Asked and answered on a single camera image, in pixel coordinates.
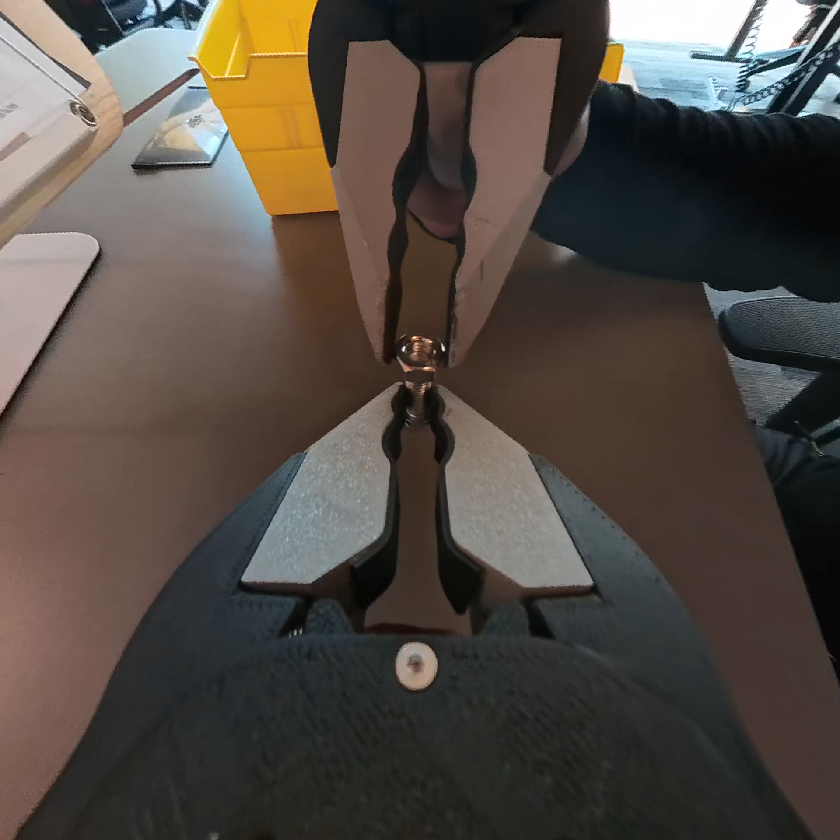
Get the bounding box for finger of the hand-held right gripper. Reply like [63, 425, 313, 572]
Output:
[448, 36, 565, 368]
[330, 38, 424, 367]

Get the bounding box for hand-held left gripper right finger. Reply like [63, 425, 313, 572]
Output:
[430, 382, 596, 616]

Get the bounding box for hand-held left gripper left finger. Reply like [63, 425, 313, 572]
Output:
[240, 382, 404, 610]

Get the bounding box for yellow plastic bin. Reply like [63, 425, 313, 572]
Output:
[189, 0, 626, 215]

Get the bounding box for silver bolt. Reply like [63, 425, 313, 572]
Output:
[402, 369, 437, 426]

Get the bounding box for silver hex nut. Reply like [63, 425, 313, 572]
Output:
[394, 332, 451, 373]

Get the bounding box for person's right hand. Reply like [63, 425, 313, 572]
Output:
[409, 172, 468, 242]

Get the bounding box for black patterned card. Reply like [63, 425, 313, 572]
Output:
[131, 85, 229, 172]

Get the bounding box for person's dark torso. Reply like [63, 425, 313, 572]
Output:
[755, 427, 840, 690]

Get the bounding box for wooden standing desk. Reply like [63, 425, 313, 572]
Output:
[689, 0, 840, 118]

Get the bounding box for grey office chair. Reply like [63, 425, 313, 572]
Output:
[717, 297, 840, 447]

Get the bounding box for printed instruction sheet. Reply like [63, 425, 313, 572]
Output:
[0, 13, 93, 173]

